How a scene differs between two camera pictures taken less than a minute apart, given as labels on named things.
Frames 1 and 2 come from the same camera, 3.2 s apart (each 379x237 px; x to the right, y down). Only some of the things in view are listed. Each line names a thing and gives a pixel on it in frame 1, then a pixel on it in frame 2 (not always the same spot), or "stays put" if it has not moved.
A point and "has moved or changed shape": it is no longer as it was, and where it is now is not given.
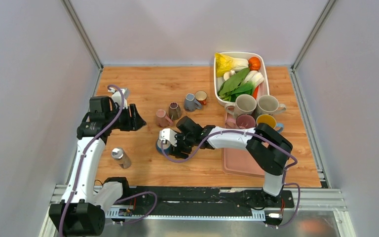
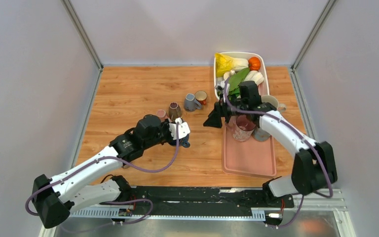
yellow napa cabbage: x=224 y=63 stays put
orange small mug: x=201 y=96 stays put
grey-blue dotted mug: x=190 y=104 stays put
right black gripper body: x=184 y=144 -> x=227 y=111
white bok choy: x=254 y=77 stays put
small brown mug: x=174 y=111 stays put
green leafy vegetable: x=232 y=86 stays put
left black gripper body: x=124 y=122 -> x=164 y=134
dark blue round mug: x=166 y=147 has moved or changed shape
